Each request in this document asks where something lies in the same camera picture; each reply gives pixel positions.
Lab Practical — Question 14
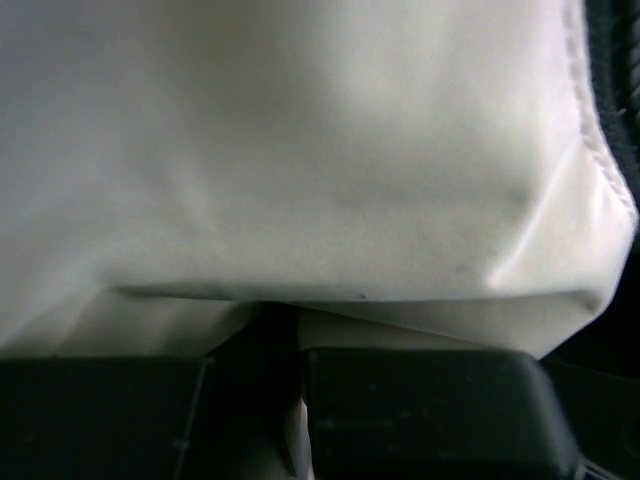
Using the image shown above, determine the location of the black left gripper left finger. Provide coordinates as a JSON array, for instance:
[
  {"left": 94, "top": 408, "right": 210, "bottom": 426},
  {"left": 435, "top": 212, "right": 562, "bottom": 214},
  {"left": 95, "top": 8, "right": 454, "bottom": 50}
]
[{"left": 1, "top": 303, "right": 303, "bottom": 479}]

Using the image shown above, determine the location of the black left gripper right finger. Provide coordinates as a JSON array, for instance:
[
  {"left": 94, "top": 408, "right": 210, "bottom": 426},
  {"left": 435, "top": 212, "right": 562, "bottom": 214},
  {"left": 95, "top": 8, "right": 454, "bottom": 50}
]
[{"left": 306, "top": 348, "right": 583, "bottom": 480}]

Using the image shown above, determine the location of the cream jacket with black lining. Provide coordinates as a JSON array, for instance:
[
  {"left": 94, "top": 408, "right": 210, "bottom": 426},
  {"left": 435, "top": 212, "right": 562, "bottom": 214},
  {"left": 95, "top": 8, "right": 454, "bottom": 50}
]
[{"left": 1, "top": 1, "right": 639, "bottom": 479}]

